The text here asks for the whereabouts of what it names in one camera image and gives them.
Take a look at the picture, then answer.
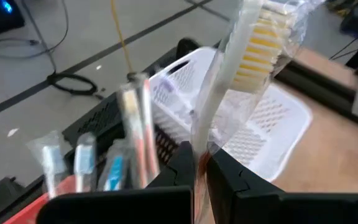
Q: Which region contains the black hanging cable with loop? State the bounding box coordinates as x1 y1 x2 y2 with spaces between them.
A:
22 0 99 96

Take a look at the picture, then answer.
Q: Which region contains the wide black perforated plate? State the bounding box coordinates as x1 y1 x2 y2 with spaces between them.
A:
61 37 202 147

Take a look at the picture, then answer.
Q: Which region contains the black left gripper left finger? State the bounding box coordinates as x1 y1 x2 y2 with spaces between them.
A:
146 140 196 224

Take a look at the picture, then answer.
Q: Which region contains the white perforated plastic basket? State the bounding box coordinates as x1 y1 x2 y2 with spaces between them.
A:
147 46 313 183

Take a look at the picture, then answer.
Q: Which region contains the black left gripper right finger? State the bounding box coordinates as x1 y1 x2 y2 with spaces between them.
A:
206 149 284 224

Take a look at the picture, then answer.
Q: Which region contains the purple toothbrush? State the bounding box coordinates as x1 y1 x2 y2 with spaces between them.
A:
152 76 181 105

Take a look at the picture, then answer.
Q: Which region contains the orange plastic bin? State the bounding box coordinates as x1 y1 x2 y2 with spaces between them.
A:
3 175 77 224

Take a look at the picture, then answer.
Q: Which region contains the orange toothbrush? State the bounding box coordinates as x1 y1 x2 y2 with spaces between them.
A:
137 73 162 183
116 81 150 190

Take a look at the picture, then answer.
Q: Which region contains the black aluminium table frame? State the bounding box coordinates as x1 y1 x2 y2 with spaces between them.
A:
273 57 358 135

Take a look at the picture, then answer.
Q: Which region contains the black slotted plastic basket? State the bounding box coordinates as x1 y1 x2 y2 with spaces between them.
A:
98 102 183 187

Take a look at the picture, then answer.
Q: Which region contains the yellow hanging cable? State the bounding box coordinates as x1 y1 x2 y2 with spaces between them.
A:
110 0 135 74

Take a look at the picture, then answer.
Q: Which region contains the yellow toothbrush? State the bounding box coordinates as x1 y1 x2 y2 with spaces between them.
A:
190 0 326 224

